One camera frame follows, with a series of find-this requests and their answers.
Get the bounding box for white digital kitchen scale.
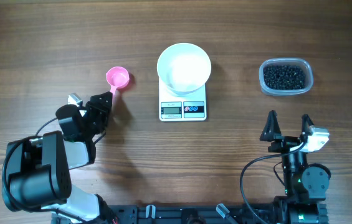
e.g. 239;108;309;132
158;80;207;122

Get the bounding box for white ceramic bowl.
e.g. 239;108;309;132
156;43;212;95

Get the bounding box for black beans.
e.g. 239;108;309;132
263;65;305;90

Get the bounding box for left grey rail clamp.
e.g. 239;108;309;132
145;205;156;219

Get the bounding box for right grey rail clamp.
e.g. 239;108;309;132
216;203;230;219

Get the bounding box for grey rail clamp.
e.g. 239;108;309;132
216;203;230;219
145;205;156;219

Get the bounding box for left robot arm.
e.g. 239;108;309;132
2;91;118;223

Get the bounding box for clear plastic food container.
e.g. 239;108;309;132
259;58;313;96

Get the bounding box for pink plastic measuring scoop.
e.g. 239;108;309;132
106;67;130;95

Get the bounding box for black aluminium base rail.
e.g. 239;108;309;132
50;203;329;224

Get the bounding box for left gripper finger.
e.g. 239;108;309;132
99;91;113;124
85;95;107;124

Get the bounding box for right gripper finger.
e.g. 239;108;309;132
260;110;282;141
300;114;313;139

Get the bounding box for right black camera cable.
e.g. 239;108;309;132
239;141;307;224

